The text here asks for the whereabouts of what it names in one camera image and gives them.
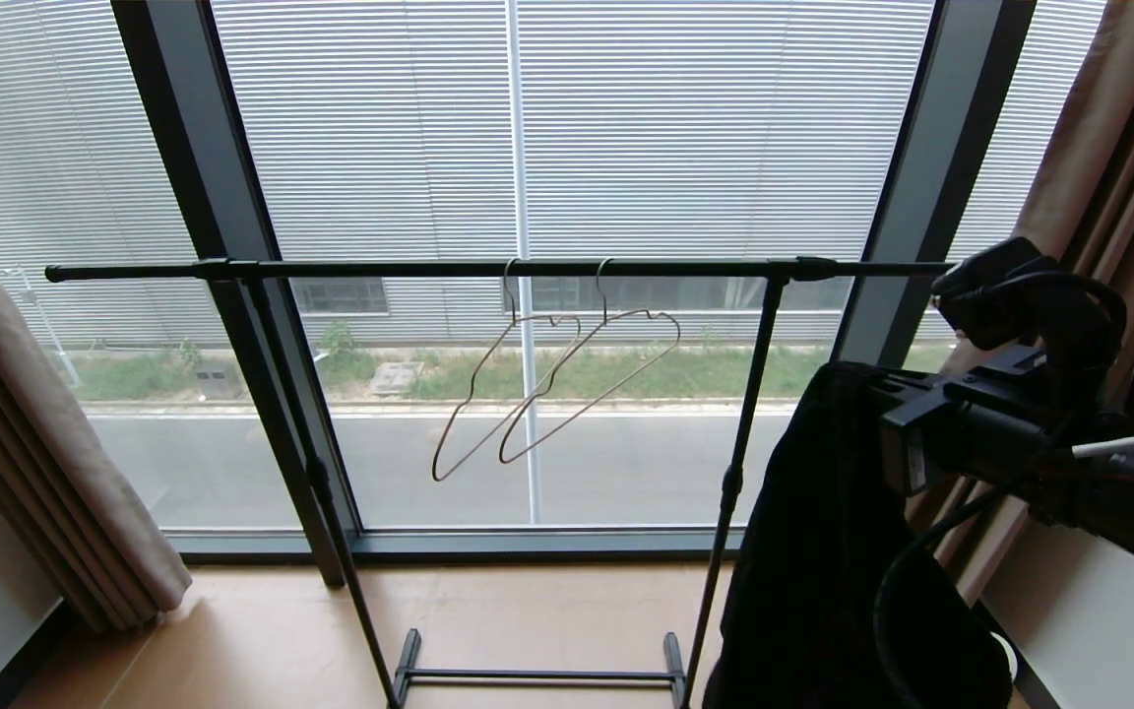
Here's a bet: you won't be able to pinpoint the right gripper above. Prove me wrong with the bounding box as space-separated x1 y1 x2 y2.
879 394 1065 496

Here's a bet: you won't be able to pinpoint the black shorts with white stripes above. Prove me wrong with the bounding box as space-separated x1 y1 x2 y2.
703 360 1016 709

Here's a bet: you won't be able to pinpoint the pink clothes hanger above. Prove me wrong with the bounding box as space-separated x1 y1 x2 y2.
498 258 683 466
430 258 585 483

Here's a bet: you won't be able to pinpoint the black clothes rack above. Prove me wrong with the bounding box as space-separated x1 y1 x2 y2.
43 254 957 709

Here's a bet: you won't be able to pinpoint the brown curtain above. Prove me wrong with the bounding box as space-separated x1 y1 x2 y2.
907 0 1134 607
0 192 194 633

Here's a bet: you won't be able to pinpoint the window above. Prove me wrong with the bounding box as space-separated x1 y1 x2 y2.
0 0 1109 562

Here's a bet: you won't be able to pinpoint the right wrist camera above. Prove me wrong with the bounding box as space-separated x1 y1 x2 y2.
931 236 1070 395

